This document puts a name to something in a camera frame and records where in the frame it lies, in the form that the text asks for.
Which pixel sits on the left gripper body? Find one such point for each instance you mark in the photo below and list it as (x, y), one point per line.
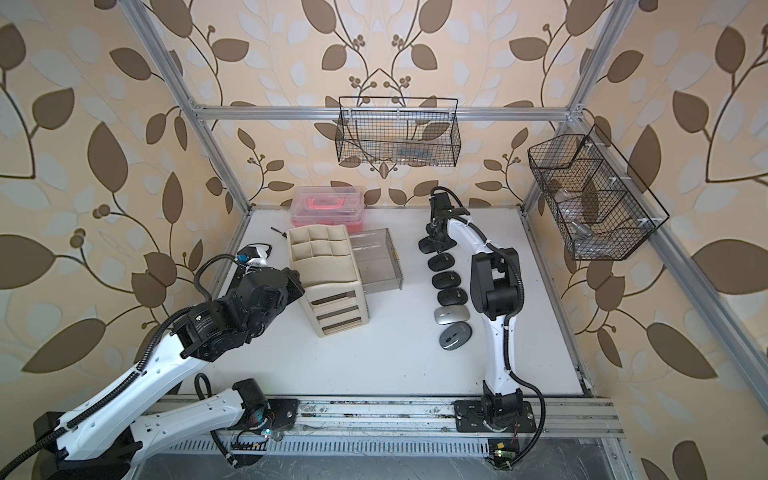
(288, 292)

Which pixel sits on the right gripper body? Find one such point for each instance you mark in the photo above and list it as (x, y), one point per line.
(442, 243)

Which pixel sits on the black computer mouse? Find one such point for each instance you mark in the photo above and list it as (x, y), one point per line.
(452, 297)
(427, 245)
(441, 262)
(446, 280)

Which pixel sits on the beige drawer organizer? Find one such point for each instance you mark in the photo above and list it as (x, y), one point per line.
(334, 299)

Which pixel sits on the grey top drawer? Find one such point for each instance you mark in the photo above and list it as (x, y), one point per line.
(377, 261)

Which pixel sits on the silver computer mouse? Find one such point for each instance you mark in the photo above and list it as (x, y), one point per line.
(446, 315)

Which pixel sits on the dark grey computer mouse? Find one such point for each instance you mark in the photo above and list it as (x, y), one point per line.
(455, 336)

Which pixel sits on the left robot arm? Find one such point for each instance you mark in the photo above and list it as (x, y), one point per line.
(161, 399)

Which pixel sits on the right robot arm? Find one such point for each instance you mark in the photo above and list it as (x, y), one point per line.
(497, 293)

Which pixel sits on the pink plastic toolbox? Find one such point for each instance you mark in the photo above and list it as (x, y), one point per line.
(327, 205)

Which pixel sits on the back wire basket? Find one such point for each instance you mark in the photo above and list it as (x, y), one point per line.
(398, 130)

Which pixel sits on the wire basket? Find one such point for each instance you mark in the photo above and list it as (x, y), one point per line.
(398, 130)
(602, 207)

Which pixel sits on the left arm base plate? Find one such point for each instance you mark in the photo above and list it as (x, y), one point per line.
(276, 414)

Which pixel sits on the aluminium frame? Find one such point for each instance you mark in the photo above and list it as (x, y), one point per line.
(644, 165)

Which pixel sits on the right wire basket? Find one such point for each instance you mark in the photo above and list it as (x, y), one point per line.
(602, 207)

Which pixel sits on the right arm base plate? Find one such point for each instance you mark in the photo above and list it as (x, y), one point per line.
(470, 418)

